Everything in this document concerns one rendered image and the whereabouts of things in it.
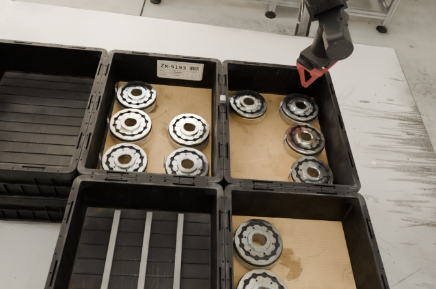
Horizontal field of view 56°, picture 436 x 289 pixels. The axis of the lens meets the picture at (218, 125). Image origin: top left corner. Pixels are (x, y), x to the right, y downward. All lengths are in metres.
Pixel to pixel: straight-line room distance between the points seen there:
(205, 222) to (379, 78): 0.95
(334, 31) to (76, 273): 0.70
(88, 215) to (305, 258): 0.47
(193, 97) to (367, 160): 0.56
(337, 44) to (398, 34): 2.44
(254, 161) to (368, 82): 0.69
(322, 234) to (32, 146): 0.70
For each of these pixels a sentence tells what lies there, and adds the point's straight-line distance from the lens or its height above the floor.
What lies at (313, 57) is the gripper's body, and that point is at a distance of 1.01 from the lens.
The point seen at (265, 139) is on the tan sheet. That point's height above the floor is 0.83.
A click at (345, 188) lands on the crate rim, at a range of 0.93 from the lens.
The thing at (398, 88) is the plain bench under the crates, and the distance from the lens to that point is 1.62.
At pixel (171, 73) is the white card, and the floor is 0.88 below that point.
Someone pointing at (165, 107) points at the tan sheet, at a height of 0.83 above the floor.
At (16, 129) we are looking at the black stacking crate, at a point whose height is 0.83.
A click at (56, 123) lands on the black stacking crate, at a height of 0.83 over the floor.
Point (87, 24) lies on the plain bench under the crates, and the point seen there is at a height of 0.70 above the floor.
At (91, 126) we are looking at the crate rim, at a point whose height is 0.93.
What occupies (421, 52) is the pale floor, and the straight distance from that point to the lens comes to 3.25.
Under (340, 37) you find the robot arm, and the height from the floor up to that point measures 1.16.
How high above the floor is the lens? 1.64
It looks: 48 degrees down
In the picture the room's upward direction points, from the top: 10 degrees clockwise
